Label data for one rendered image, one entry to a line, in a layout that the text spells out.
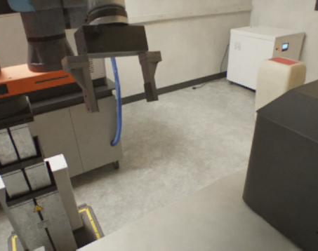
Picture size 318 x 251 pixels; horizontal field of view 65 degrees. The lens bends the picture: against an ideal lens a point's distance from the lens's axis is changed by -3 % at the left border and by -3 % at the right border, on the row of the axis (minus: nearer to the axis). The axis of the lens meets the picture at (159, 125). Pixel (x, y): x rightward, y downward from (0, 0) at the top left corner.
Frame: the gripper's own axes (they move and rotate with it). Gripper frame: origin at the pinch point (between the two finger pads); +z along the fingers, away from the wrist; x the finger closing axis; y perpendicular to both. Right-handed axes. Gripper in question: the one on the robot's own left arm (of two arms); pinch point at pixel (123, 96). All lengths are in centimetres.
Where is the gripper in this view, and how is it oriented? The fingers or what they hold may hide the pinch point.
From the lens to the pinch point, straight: 50.6
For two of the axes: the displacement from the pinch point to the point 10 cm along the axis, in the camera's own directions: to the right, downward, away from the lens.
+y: 5.8, -0.2, -8.1
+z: 1.8, 9.8, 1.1
